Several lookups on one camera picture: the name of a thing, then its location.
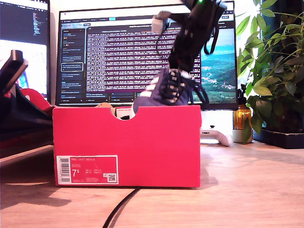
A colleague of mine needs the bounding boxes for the red Nike shoebox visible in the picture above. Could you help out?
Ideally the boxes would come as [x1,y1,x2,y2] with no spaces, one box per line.
[0,88,202,189]

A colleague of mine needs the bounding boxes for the wide black computer monitor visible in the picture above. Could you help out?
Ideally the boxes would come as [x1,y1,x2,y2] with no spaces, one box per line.
[55,1,239,111]

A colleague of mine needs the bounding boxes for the white box with red stripe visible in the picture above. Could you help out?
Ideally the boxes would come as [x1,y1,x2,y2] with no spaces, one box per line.
[115,108,133,117]

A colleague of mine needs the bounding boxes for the amber glass pump bottle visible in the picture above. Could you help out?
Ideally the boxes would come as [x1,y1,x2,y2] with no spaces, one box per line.
[232,84,252,131]

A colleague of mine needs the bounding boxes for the white game controller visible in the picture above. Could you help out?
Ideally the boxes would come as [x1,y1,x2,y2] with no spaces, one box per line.
[200,124,233,147]

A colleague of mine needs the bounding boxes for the black monitor with code window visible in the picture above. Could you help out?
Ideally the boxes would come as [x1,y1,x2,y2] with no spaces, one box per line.
[0,0,52,103]

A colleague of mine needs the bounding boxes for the white plant pot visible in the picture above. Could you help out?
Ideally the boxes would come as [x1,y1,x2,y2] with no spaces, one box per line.
[232,129,254,144]

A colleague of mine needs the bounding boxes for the green leafy houseplant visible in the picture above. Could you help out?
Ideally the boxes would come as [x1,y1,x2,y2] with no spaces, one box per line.
[236,0,304,137]

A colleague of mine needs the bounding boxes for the black planter tray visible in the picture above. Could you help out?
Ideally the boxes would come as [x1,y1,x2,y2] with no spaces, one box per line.
[253,129,304,150]

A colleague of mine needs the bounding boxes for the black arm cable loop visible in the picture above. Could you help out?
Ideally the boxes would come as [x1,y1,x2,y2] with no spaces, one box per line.
[203,4,221,56]

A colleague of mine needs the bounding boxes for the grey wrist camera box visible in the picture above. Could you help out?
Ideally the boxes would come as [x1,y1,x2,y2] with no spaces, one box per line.
[10,49,24,63]
[151,10,181,33]

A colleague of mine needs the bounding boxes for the black table cable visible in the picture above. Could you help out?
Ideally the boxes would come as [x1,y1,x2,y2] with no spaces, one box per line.
[102,187,141,228]

